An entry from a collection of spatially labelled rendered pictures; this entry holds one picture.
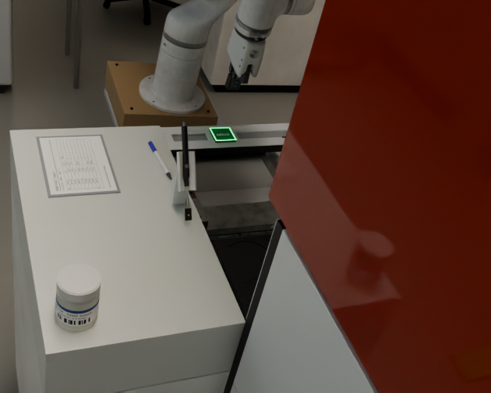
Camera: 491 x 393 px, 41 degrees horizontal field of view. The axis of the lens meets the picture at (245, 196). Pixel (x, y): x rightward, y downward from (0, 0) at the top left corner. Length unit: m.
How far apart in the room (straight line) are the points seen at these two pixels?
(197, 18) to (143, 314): 0.85
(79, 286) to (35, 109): 2.38
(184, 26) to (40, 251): 0.74
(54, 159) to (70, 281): 0.45
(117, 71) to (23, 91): 1.63
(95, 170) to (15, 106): 1.99
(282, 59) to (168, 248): 2.53
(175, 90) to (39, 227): 0.67
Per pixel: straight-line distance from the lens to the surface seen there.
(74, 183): 1.42
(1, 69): 3.40
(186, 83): 1.82
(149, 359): 1.20
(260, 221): 1.54
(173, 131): 1.63
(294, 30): 3.66
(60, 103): 3.47
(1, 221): 2.77
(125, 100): 1.83
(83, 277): 1.10
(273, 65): 3.72
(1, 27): 3.30
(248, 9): 1.41
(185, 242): 1.32
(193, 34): 1.74
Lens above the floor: 1.87
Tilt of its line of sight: 38 degrees down
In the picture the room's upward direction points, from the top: 15 degrees clockwise
